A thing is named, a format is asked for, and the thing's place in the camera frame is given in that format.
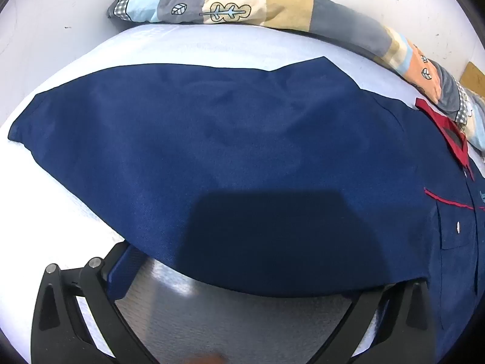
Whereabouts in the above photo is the patchwork printed quilt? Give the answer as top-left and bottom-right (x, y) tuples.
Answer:
(107, 0), (485, 155)

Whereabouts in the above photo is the navy shirt with red collar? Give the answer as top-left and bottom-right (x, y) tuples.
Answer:
(8, 56), (485, 364)

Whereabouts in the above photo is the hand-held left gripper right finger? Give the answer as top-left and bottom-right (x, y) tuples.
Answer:
(303, 278), (436, 364)

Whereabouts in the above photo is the light blue bed sheet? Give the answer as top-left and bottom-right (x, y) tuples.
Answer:
(0, 23), (461, 364)

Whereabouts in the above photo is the wooden headboard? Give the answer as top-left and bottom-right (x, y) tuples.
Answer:
(460, 62), (485, 100)

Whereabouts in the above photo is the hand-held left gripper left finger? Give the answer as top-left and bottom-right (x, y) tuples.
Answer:
(31, 240), (160, 364)

